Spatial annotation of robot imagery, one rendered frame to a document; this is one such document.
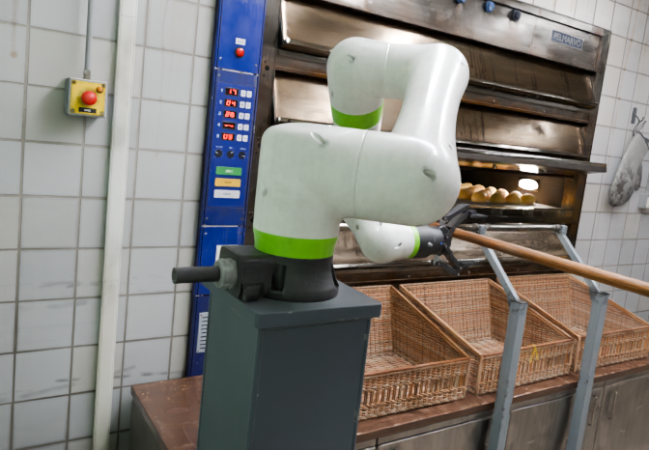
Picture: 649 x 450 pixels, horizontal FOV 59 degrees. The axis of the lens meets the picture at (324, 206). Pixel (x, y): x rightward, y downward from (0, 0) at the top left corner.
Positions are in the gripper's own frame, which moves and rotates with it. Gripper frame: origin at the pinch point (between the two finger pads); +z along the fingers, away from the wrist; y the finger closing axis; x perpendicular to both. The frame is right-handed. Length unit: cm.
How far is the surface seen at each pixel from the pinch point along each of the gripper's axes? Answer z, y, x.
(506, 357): 34, 43, -9
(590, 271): -1.1, -0.2, 35.2
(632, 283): -1.0, -0.2, 44.8
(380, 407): -11, 58, -19
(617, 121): 173, -48, -65
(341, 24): -8, -64, -69
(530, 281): 116, 36, -62
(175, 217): -64, 7, -69
